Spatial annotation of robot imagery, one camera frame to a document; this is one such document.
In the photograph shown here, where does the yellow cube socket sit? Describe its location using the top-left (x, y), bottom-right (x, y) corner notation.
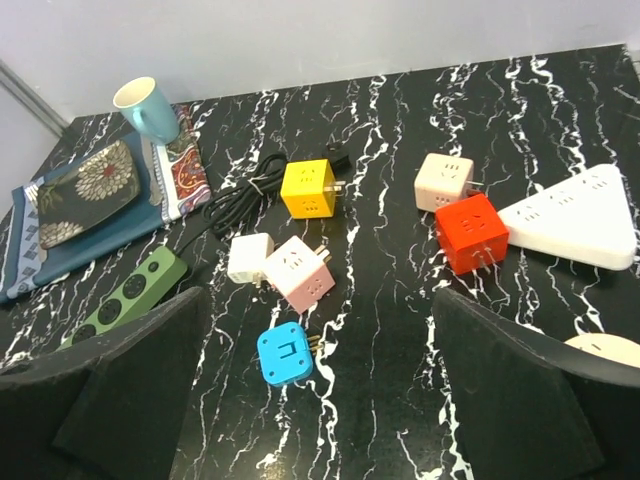
top-left (280, 159), bottom-right (345, 220)

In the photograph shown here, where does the black power cable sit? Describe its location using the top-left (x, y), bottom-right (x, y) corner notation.
top-left (175, 143), bottom-right (353, 255)

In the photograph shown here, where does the white cube charger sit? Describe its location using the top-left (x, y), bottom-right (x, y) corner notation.
top-left (227, 233), bottom-right (274, 287)

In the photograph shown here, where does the blue plug adapter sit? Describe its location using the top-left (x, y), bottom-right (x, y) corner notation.
top-left (257, 322), bottom-right (321, 387)

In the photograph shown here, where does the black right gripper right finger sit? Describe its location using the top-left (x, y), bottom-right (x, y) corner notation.
top-left (432, 289), bottom-right (639, 479)

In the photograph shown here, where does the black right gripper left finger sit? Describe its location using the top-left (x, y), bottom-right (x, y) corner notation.
top-left (1, 287), bottom-right (209, 479)

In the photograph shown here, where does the pink round socket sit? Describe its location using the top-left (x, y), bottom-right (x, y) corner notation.
top-left (565, 333), bottom-right (640, 368)

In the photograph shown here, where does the dark floral square plate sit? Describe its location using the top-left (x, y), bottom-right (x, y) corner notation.
top-left (36, 140), bottom-right (141, 250)

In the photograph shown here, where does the red cube socket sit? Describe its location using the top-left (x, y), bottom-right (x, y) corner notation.
top-left (435, 194), bottom-right (509, 275)

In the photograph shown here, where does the white triangular power strip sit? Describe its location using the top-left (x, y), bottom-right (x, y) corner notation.
top-left (498, 164), bottom-right (636, 271)

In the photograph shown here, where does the pink cube socket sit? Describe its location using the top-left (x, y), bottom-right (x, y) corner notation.
top-left (262, 235), bottom-right (335, 314)

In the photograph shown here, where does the teal ceramic mug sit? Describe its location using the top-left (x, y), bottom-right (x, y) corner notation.
top-left (113, 76), bottom-right (180, 145)

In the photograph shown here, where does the green power strip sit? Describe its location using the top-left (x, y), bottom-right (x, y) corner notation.
top-left (58, 246), bottom-right (188, 351)

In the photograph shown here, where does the beige cube socket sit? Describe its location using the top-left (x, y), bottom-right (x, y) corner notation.
top-left (414, 153), bottom-right (480, 212)

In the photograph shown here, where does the blue patterned placemat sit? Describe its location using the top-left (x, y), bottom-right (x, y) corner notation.
top-left (1, 105), bottom-right (211, 303)

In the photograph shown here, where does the silver fork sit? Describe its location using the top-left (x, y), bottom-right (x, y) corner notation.
top-left (23, 183), bottom-right (39, 204)

